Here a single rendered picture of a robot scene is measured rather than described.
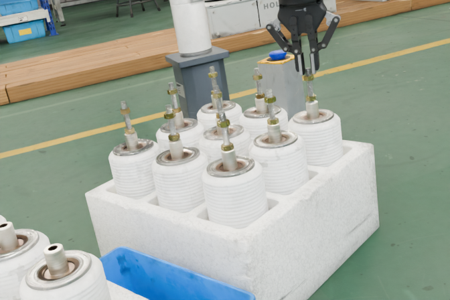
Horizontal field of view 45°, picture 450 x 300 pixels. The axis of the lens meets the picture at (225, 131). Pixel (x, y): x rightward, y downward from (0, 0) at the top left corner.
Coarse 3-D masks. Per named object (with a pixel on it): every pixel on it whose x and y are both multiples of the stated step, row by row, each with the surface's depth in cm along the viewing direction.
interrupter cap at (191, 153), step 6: (168, 150) 95; (186, 150) 94; (192, 150) 93; (198, 150) 92; (162, 156) 93; (168, 156) 93; (186, 156) 92; (192, 156) 91; (198, 156) 91; (156, 162) 91; (162, 162) 90; (168, 162) 90; (174, 162) 89; (180, 162) 89; (186, 162) 89
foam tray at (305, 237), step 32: (352, 160) 97; (96, 192) 101; (320, 192) 90; (352, 192) 99; (96, 224) 103; (128, 224) 95; (160, 224) 89; (192, 224) 84; (256, 224) 81; (288, 224) 84; (320, 224) 91; (352, 224) 100; (160, 256) 92; (192, 256) 86; (224, 256) 80; (256, 256) 79; (288, 256) 85; (320, 256) 92; (256, 288) 80; (288, 288) 86
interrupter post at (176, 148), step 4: (180, 140) 91; (172, 144) 90; (176, 144) 90; (180, 144) 91; (172, 148) 91; (176, 148) 91; (180, 148) 91; (172, 152) 91; (176, 152) 91; (180, 152) 91; (172, 156) 91; (176, 156) 91; (180, 156) 91
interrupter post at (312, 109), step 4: (316, 100) 100; (308, 104) 99; (312, 104) 99; (316, 104) 99; (308, 108) 99; (312, 108) 99; (316, 108) 99; (308, 112) 99; (312, 112) 99; (316, 112) 99; (308, 116) 100; (312, 116) 99; (316, 116) 99
